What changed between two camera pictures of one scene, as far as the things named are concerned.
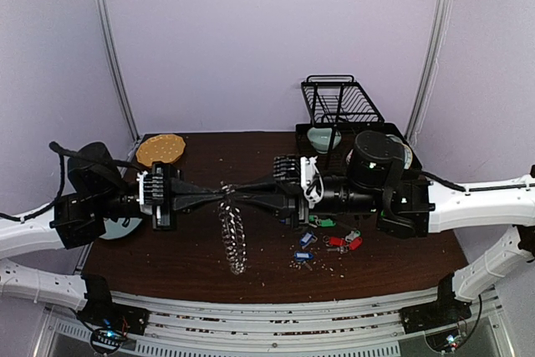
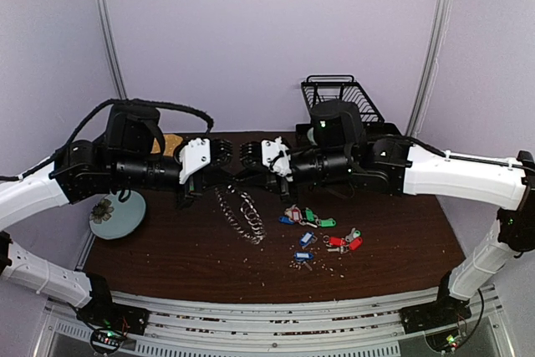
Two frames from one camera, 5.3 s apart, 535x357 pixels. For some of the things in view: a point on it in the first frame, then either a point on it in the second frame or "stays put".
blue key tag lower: (301, 256) stays put
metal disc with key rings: (232, 232) to (250, 211)
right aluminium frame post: (445, 2) stays put
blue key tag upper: (306, 239) stays put
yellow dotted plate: (166, 148) stays put
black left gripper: (163, 217) to (196, 185)
